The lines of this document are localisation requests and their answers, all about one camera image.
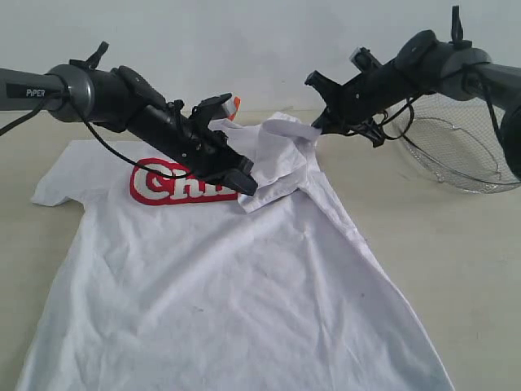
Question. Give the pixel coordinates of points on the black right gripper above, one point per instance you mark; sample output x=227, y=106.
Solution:
x=356, y=101

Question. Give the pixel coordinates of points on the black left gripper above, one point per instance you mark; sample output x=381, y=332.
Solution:
x=207, y=155

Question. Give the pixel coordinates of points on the white t-shirt with red logo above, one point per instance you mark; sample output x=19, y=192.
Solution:
x=174, y=284

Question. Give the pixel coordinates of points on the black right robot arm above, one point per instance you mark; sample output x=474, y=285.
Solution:
x=424, y=65

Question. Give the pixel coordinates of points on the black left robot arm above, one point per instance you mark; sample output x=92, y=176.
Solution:
x=122, y=100

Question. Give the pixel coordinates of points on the orange shirt neck tag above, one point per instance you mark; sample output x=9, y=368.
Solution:
x=236, y=103

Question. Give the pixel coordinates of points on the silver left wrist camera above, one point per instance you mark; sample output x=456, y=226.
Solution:
x=212, y=109

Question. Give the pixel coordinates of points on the round metal wire mesh basket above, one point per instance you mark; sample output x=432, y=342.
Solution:
x=456, y=143

